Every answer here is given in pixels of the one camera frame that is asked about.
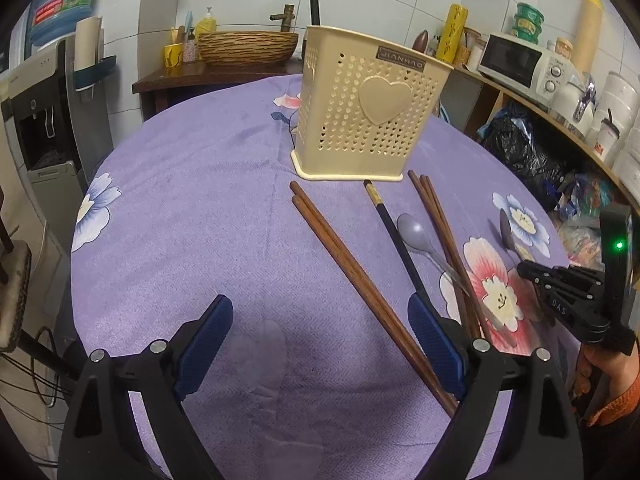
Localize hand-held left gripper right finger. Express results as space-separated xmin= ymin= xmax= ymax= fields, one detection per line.
xmin=407 ymin=294 xmax=586 ymax=480

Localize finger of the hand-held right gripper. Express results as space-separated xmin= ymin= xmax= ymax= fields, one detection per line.
xmin=530 ymin=282 xmax=602 ymax=312
xmin=517 ymin=260 xmax=603 ymax=287

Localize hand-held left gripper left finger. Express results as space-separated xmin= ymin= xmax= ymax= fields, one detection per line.
xmin=57 ymin=294 xmax=235 ymax=480

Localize dark spoon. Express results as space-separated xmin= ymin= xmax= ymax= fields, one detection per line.
xmin=498 ymin=208 xmax=526 ymax=263

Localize brown wooden chopstick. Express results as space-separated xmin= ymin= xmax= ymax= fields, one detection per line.
xmin=290 ymin=180 xmax=459 ymax=408
xmin=291 ymin=196 xmax=455 ymax=417
xmin=419 ymin=174 xmax=494 ymax=341
xmin=407 ymin=169 xmax=482 ymax=341

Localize beige perforated utensil holder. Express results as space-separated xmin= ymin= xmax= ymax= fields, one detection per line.
xmin=291 ymin=25 xmax=455 ymax=182

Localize person's right forearm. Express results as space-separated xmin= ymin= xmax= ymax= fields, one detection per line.
xmin=582 ymin=372 xmax=640 ymax=428

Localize person's right hand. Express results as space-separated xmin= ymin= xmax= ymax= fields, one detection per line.
xmin=574 ymin=340 xmax=640 ymax=411

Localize colourful plastic bags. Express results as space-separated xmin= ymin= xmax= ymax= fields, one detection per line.
xmin=555 ymin=175 xmax=613 ymax=267

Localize black chopstick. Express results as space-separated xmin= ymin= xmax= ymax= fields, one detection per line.
xmin=363 ymin=179 xmax=436 ymax=311

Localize purple floral tablecloth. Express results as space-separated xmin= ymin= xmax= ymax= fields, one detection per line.
xmin=70 ymin=72 xmax=583 ymax=480

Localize black plastic bag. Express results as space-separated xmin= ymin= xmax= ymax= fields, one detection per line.
xmin=482 ymin=110 xmax=566 ymax=196

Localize white drink bottle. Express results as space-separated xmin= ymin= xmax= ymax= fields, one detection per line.
xmin=595 ymin=119 xmax=621 ymax=162

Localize white kettle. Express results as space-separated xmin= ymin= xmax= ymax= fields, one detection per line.
xmin=550 ymin=80 xmax=596 ymax=131

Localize stack of white paper rolls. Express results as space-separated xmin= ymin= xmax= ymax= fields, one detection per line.
xmin=597 ymin=72 xmax=640 ymax=183

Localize light wooden shelf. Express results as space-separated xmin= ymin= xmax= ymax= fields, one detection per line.
xmin=450 ymin=65 xmax=640 ymax=221

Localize white microwave oven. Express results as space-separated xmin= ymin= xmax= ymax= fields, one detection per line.
xmin=477 ymin=32 xmax=566 ymax=103

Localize tall cardboard tube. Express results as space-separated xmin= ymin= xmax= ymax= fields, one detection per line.
xmin=570 ymin=0 xmax=603 ymax=76

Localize stack of green noodle bowls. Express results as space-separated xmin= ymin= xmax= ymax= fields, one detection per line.
xmin=511 ymin=2 xmax=545 ymax=43

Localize tall yellow package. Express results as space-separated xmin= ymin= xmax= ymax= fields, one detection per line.
xmin=436 ymin=4 xmax=468 ymax=63

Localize dark wooden washstand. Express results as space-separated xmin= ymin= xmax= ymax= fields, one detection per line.
xmin=132 ymin=57 xmax=306 ymax=121

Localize grey water dispenser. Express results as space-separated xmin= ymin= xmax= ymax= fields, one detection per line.
xmin=0 ymin=40 xmax=116 ymax=226

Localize blue cup holder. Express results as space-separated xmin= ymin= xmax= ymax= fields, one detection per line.
xmin=74 ymin=56 xmax=118 ymax=92

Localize woven wicker basin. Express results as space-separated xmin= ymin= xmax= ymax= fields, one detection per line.
xmin=197 ymin=31 xmax=300 ymax=67

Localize yellow soap bottle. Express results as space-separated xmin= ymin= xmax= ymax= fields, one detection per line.
xmin=195 ymin=6 xmax=217 ymax=36

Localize stack of paper cups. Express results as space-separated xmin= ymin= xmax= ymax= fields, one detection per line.
xmin=75 ymin=16 xmax=105 ymax=71

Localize bamboo style faucet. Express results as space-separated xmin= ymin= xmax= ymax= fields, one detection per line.
xmin=270 ymin=5 xmax=296 ymax=33

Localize blue water bottle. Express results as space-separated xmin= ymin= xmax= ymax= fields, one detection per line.
xmin=27 ymin=0 xmax=103 ymax=48

